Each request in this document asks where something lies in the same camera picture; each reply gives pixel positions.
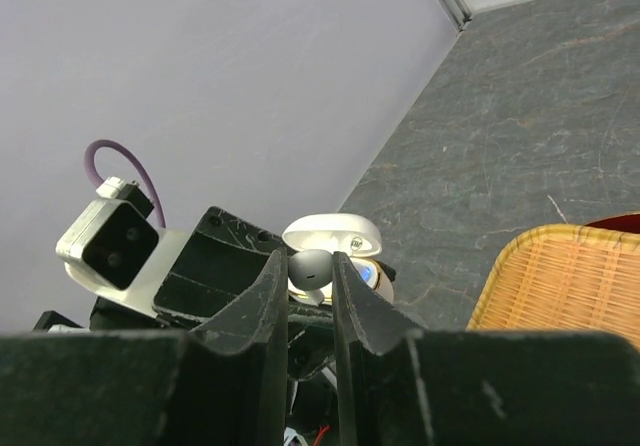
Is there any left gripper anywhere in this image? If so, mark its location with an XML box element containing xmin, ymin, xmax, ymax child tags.
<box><xmin>33</xmin><ymin>207</ymin><xmax>285</xmax><ymax>332</ymax></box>

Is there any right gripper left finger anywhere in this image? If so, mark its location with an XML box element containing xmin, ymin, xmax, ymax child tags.
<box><xmin>1</xmin><ymin>250</ymin><xmax>287</xmax><ymax>445</ymax></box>

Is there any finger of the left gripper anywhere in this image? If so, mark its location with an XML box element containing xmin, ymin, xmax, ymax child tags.
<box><xmin>289</xmin><ymin>265</ymin><xmax>424</xmax><ymax>331</ymax></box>

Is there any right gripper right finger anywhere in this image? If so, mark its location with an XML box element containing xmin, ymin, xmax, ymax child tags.
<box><xmin>332</xmin><ymin>253</ymin><xmax>639</xmax><ymax>445</ymax></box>

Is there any white stem earbud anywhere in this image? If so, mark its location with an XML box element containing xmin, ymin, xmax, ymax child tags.
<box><xmin>288</xmin><ymin>249</ymin><xmax>333</xmax><ymax>305</ymax></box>

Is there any white square earbud case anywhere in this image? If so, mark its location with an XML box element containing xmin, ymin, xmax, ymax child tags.
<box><xmin>282</xmin><ymin>213</ymin><xmax>395</xmax><ymax>306</ymax></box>

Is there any woven bamboo basket plate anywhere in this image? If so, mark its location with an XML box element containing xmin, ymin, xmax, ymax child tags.
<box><xmin>467</xmin><ymin>224</ymin><xmax>639</xmax><ymax>346</ymax></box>

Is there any red round tray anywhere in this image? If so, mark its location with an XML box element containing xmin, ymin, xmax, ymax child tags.
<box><xmin>587</xmin><ymin>212</ymin><xmax>640</xmax><ymax>234</ymax></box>

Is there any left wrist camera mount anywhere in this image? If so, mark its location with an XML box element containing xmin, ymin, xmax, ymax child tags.
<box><xmin>55</xmin><ymin>177</ymin><xmax>191</xmax><ymax>319</ymax></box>

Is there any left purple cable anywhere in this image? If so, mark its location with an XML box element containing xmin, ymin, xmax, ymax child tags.
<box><xmin>82</xmin><ymin>138</ymin><xmax>167</xmax><ymax>229</ymax></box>

